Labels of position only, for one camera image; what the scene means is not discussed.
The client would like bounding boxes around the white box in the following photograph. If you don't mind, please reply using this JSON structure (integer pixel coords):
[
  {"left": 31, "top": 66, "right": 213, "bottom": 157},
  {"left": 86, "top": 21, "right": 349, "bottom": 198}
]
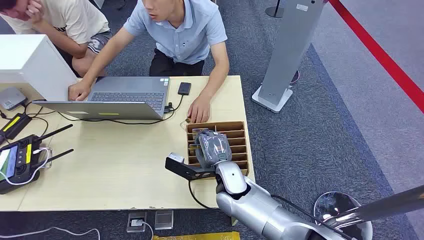
[{"left": 0, "top": 34, "right": 79, "bottom": 102}]

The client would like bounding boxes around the floor socket with plug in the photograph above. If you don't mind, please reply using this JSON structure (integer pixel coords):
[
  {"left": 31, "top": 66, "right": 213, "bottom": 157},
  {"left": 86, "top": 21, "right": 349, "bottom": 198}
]
[{"left": 126, "top": 211, "right": 149, "bottom": 234}]

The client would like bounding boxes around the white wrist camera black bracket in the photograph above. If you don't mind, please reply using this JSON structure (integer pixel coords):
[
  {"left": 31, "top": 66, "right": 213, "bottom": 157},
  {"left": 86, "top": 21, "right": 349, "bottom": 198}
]
[{"left": 164, "top": 152, "right": 217, "bottom": 182}]

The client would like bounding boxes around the small grey router box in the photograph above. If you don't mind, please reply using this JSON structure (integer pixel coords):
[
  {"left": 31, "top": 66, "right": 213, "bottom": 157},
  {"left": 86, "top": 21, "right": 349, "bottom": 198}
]
[{"left": 0, "top": 87, "right": 28, "bottom": 112}]

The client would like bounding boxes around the metal floor plate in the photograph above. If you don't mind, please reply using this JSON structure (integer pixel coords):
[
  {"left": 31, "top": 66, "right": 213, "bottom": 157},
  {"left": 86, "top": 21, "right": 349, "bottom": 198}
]
[{"left": 154, "top": 209, "right": 175, "bottom": 231}]

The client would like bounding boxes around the person's right hand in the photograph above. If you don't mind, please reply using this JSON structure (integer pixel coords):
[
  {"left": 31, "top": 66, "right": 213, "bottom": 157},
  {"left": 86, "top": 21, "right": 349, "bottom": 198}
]
[{"left": 67, "top": 80, "right": 92, "bottom": 102}]

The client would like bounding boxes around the person's hand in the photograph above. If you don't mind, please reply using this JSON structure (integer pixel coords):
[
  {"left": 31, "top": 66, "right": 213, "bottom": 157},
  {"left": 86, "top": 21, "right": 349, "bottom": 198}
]
[{"left": 25, "top": 0, "right": 46, "bottom": 25}]

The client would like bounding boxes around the black device yellow label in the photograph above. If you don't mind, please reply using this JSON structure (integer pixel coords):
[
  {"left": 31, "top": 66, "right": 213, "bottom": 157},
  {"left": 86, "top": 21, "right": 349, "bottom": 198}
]
[{"left": 0, "top": 113, "right": 33, "bottom": 142}]

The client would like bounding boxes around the white controller cable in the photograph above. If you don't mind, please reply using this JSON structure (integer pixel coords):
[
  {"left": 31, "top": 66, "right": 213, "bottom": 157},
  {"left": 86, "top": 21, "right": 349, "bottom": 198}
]
[{"left": 0, "top": 147, "right": 53, "bottom": 187}]

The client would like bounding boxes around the chrome stanchion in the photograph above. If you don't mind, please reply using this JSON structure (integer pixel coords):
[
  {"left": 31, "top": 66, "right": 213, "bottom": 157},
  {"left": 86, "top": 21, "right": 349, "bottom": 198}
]
[{"left": 312, "top": 184, "right": 424, "bottom": 240}]

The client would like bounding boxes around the yellow flat object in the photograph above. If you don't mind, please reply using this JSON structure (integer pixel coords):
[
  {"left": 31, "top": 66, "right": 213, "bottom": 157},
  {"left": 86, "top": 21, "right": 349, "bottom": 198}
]
[{"left": 152, "top": 231, "right": 241, "bottom": 240}]

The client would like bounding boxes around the wooden slotted card organizer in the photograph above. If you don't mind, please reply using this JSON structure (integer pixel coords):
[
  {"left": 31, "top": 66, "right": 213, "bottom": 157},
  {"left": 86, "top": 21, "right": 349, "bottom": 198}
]
[{"left": 186, "top": 120, "right": 250, "bottom": 181}]

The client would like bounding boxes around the long black cable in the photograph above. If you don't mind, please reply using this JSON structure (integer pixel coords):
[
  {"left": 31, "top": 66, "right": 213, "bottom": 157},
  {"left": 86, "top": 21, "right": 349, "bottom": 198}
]
[{"left": 26, "top": 99, "right": 176, "bottom": 126}]

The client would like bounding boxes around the red barrier belt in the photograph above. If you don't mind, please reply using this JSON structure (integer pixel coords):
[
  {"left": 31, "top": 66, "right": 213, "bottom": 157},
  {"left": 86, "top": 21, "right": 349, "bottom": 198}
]
[{"left": 327, "top": 0, "right": 424, "bottom": 115}]

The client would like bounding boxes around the short black drive cable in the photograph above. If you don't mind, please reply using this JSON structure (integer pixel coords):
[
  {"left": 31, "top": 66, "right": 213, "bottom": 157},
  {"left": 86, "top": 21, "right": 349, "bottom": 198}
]
[{"left": 163, "top": 94, "right": 185, "bottom": 114}]

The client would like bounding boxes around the silver kiosk stand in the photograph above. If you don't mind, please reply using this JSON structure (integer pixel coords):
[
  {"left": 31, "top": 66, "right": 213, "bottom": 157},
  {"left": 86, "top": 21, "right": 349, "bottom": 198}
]
[{"left": 251, "top": 0, "right": 329, "bottom": 115}]

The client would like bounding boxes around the white floor cable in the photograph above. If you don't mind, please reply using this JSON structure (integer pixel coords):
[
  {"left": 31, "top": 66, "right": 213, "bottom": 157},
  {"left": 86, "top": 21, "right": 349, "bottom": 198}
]
[{"left": 0, "top": 226, "right": 102, "bottom": 240}]

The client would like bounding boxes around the black stanchion base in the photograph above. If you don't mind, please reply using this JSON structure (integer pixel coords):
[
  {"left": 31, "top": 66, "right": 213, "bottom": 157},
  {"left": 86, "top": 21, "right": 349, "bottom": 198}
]
[{"left": 264, "top": 0, "right": 286, "bottom": 19}]

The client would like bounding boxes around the black remote controller with antennas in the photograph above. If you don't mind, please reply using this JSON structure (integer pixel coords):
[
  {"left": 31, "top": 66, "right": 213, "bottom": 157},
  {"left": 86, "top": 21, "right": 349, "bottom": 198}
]
[{"left": 0, "top": 124, "right": 75, "bottom": 195}]

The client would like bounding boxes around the person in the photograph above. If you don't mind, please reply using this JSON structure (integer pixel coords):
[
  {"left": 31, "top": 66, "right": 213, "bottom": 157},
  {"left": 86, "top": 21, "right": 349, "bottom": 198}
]
[
  {"left": 0, "top": 0, "right": 113, "bottom": 78},
  {"left": 67, "top": 0, "right": 231, "bottom": 124}
]

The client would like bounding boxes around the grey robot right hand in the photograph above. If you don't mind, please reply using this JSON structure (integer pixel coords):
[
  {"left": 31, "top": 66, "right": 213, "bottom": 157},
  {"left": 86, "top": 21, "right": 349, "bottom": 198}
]
[{"left": 194, "top": 129, "right": 233, "bottom": 169}]

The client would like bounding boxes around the grey open laptop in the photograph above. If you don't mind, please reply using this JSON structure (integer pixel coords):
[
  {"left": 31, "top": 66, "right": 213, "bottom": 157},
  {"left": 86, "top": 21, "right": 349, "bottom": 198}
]
[{"left": 33, "top": 76, "right": 171, "bottom": 121}]

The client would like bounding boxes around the black portable drive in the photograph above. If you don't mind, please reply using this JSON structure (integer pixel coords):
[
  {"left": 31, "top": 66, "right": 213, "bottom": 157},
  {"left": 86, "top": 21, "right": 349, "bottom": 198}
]
[{"left": 177, "top": 82, "right": 192, "bottom": 97}]

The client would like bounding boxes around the person's left hand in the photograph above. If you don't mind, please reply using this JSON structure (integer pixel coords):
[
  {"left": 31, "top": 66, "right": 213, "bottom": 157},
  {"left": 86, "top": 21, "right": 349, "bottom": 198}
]
[{"left": 187, "top": 96, "right": 212, "bottom": 124}]

